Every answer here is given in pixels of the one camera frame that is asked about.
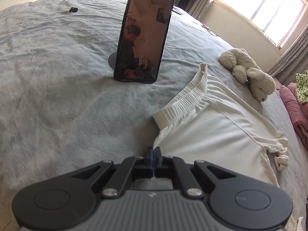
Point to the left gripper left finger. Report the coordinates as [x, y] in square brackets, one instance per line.
[130, 170]

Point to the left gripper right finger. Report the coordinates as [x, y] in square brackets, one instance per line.
[175, 169]

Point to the white cotton pants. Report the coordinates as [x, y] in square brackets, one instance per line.
[207, 121]

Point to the grey bed sheet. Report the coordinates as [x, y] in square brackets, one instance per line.
[61, 108]

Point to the round grey phone stand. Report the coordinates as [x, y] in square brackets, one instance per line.
[112, 60]

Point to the white plush dog toy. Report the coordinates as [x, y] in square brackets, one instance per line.
[246, 71]

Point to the maroon folded quilt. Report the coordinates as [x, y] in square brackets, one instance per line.
[297, 113]

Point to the black smartphone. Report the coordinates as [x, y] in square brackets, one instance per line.
[142, 38]

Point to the green patterned blanket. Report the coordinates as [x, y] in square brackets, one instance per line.
[301, 88]

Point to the right grey curtain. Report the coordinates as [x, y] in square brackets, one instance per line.
[293, 61]

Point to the small black object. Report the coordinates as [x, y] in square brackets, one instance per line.
[73, 10]

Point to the window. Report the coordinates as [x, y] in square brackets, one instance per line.
[275, 19]

